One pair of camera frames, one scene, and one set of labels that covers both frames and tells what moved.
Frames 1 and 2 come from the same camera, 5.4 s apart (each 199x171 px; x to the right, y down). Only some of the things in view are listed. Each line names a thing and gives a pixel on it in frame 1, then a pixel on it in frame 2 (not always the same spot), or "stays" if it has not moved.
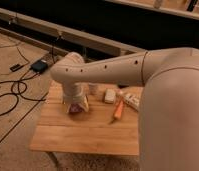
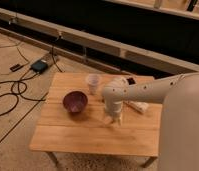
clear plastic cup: [93, 88] stays
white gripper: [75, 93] -> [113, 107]
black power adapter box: [39, 66] stays
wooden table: [56, 129] stays
